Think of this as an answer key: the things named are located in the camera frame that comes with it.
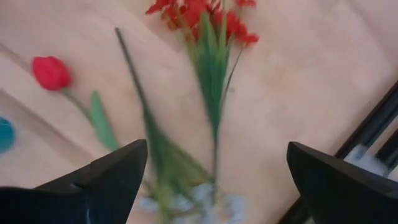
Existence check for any silver mounting bracket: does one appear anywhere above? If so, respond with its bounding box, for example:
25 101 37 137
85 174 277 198
343 144 398 183

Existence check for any white blossom flower spray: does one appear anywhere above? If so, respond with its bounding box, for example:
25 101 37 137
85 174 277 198
114 27 246 224

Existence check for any red artificial tulip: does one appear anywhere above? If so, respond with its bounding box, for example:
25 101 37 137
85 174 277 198
30 55 121 152

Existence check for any red blossom flower spray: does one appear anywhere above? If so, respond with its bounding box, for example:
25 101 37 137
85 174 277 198
145 0 261 200

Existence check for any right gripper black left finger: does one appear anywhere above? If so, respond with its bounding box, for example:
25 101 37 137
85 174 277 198
0 139 149 224

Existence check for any black aluminium table frame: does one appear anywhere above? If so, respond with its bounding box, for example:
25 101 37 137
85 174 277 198
276 80 398 224

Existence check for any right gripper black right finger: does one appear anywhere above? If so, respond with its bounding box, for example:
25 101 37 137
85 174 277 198
286 141 398 224

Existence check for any teal glass vase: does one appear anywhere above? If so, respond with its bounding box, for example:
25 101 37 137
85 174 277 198
0 116 16 154

